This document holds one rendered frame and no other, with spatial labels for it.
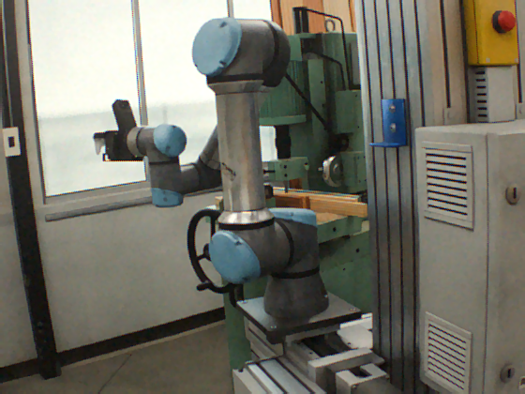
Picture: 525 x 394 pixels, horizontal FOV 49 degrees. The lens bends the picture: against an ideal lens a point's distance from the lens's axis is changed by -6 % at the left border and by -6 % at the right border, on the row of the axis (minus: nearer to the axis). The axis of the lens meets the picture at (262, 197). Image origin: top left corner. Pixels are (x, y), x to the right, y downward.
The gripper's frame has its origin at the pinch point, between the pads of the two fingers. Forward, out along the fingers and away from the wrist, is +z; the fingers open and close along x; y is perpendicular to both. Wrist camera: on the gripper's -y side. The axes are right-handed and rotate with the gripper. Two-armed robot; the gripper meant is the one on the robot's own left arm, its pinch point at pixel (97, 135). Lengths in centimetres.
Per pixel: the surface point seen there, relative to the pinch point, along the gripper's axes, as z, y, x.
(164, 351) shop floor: 110, 110, 105
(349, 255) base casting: -23, 40, 86
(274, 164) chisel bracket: 0, 8, 72
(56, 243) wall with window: 132, 49, 54
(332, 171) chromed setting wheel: -15, 11, 86
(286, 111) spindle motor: -7, -10, 70
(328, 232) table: -30, 29, 64
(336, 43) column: -13, -36, 89
